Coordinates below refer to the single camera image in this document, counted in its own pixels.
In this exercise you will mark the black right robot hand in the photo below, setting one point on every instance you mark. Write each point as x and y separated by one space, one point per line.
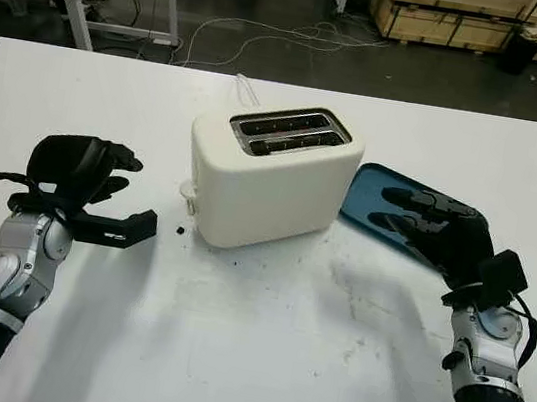
459 244

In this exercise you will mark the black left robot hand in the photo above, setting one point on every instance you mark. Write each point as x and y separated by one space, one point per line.
66 166

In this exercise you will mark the white toaster lever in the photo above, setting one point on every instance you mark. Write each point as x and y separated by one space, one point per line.
189 190

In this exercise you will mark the blue plastic tray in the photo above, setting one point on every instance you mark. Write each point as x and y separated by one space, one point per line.
365 195

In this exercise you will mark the white two-slot toaster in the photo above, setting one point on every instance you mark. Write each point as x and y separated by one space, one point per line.
274 197

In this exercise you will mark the small black crumb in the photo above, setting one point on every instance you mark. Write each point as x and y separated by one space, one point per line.
180 230

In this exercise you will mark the black trash bin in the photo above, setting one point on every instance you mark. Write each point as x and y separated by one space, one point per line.
522 49

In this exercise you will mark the plywood crate stack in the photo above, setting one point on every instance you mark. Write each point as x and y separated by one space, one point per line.
427 20

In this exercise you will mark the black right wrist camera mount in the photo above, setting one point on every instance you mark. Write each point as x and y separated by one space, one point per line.
499 278

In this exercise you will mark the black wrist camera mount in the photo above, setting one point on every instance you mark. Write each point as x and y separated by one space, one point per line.
499 278
112 230

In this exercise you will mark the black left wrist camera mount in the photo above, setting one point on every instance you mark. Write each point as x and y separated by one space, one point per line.
112 230

